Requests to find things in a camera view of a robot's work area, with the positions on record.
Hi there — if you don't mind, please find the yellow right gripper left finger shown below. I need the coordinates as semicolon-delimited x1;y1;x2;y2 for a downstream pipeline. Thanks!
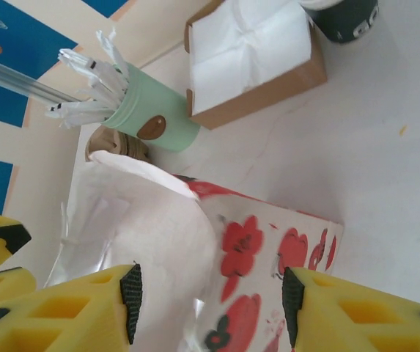
0;263;143;352

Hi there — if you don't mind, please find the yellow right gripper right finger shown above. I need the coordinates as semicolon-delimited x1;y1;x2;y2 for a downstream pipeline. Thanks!
281;266;420;352

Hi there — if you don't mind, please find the white paper bag red print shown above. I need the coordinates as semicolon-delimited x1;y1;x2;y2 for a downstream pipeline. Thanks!
43;150;345;352

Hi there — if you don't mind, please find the white wrapped straw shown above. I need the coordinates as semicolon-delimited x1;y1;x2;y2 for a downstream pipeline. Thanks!
95;27;130;86
77;86;123;108
44;98;122;128
57;47;128;97

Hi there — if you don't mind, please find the brown pulp cup carrier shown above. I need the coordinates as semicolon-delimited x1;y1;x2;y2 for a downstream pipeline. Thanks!
84;128;152;163

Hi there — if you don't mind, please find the mint green straw holder cup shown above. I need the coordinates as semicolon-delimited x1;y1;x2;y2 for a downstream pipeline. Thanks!
100;62;202;153

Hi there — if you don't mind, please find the brown cardboard napkin box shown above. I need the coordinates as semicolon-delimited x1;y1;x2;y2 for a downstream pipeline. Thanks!
183;0;328;131

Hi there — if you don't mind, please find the white paper napkin stack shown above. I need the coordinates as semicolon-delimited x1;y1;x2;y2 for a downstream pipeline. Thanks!
189;0;313;115

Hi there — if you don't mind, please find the dark green cup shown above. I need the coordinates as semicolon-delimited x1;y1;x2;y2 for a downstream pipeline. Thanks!
299;0;379;45

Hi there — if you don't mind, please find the aluminium frame post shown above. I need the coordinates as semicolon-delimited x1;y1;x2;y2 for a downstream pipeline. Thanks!
0;53;83;104

